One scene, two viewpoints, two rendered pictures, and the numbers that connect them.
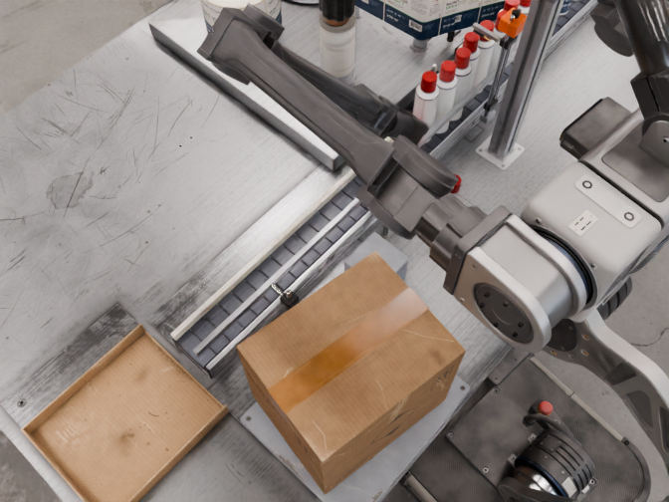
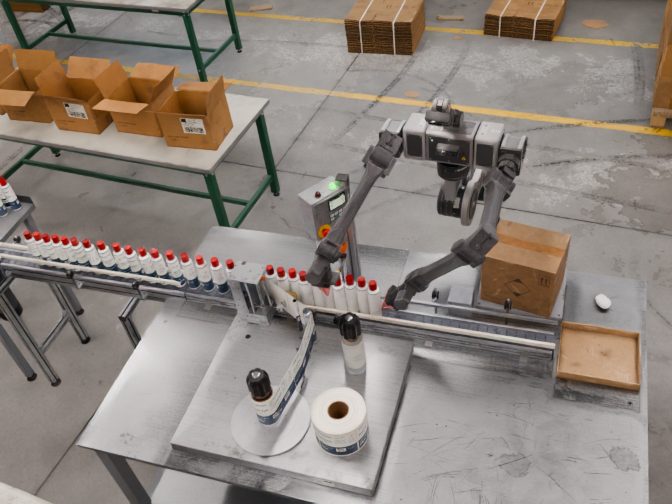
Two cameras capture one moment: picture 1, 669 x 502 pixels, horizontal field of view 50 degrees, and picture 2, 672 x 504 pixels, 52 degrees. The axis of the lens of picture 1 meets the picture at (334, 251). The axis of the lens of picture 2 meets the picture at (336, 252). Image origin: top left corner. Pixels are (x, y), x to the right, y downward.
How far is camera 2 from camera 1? 2.60 m
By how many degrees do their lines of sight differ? 61
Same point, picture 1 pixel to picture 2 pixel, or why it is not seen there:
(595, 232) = (496, 128)
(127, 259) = (529, 407)
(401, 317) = (503, 237)
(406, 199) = (507, 177)
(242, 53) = (491, 224)
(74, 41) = not seen: outside the picture
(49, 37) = not seen: outside the picture
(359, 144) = (499, 189)
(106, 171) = (489, 453)
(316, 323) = (526, 257)
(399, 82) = not seen: hidden behind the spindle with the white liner
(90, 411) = (607, 373)
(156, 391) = (577, 354)
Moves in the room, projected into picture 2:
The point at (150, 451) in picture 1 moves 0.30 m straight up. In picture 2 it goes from (600, 342) to (613, 292)
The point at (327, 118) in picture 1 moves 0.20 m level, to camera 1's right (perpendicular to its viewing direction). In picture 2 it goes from (496, 198) to (465, 170)
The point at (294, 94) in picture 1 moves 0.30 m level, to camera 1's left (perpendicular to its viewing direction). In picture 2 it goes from (495, 208) to (549, 257)
